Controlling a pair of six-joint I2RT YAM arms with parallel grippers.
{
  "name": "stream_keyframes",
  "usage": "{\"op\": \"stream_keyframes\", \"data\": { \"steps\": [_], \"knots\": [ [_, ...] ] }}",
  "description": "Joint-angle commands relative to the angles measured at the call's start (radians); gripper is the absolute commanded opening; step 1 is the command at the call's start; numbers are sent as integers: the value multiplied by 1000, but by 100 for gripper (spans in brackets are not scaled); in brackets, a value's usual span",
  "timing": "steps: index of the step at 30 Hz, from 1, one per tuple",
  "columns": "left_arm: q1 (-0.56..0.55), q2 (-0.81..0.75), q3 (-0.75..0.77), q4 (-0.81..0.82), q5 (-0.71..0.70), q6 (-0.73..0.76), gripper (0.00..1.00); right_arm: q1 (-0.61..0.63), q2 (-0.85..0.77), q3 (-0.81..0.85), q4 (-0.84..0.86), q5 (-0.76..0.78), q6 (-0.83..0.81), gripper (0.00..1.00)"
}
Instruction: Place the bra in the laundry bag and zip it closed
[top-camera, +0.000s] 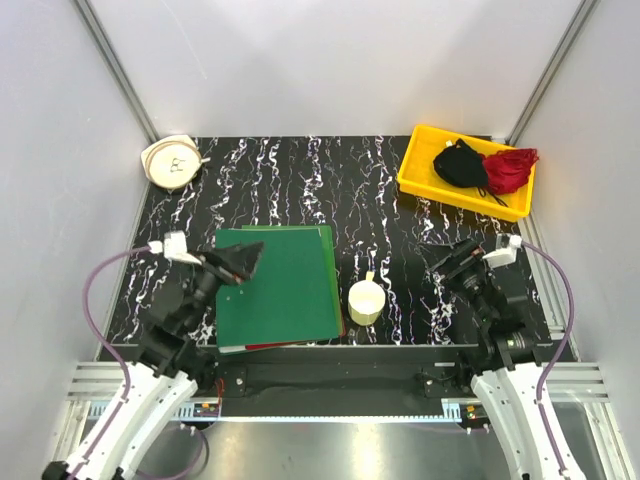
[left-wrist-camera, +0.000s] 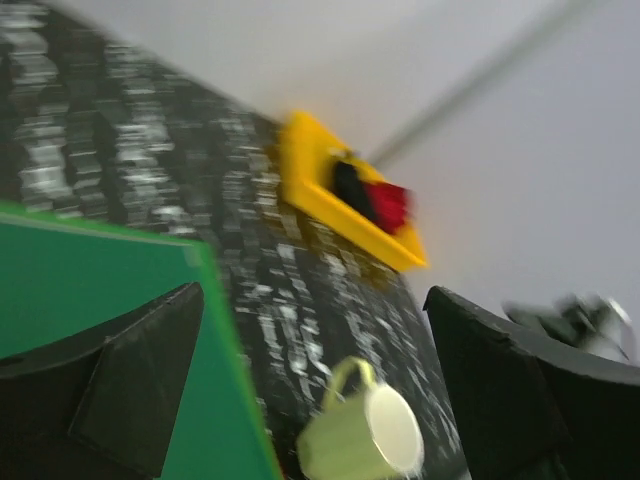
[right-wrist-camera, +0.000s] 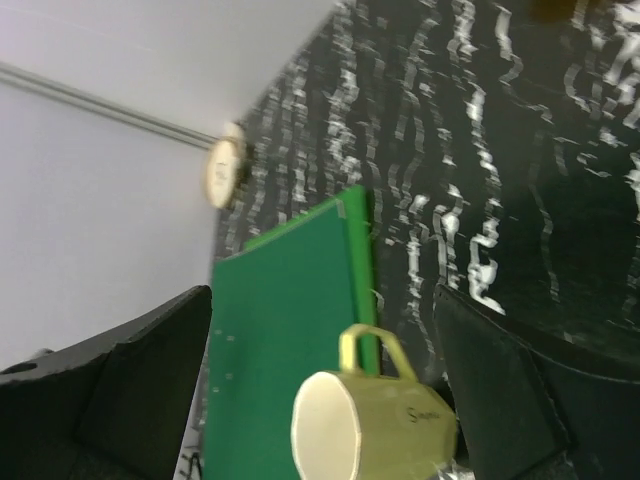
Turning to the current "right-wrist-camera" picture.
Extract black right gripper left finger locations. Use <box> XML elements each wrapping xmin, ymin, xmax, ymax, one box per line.
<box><xmin>1</xmin><ymin>286</ymin><xmax>211</xmax><ymax>479</ymax></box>

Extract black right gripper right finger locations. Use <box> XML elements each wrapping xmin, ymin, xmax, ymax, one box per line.
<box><xmin>433</xmin><ymin>284</ymin><xmax>639</xmax><ymax>479</ymax></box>

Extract white mesh laundry bag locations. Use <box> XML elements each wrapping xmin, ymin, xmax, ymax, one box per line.
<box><xmin>203</xmin><ymin>122</ymin><xmax>248</xmax><ymax>209</ymax></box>

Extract pale green ceramic mug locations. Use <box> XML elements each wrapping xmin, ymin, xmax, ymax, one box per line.
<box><xmin>290</xmin><ymin>324</ymin><xmax>457</xmax><ymax>480</ymax></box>

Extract green binder folder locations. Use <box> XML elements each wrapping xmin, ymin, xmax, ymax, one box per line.
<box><xmin>203</xmin><ymin>185</ymin><xmax>376</xmax><ymax>479</ymax></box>

